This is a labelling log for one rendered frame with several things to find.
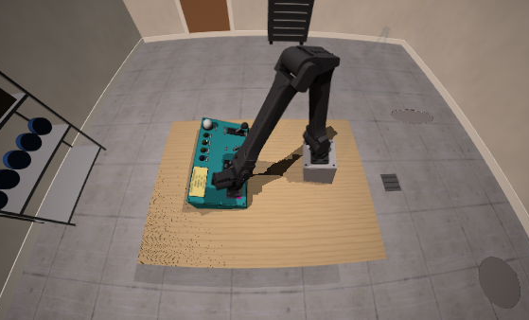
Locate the teal console panel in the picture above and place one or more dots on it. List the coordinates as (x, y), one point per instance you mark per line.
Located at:
(214, 154)

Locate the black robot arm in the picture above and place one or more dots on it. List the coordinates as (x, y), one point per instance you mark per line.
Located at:
(299, 60)

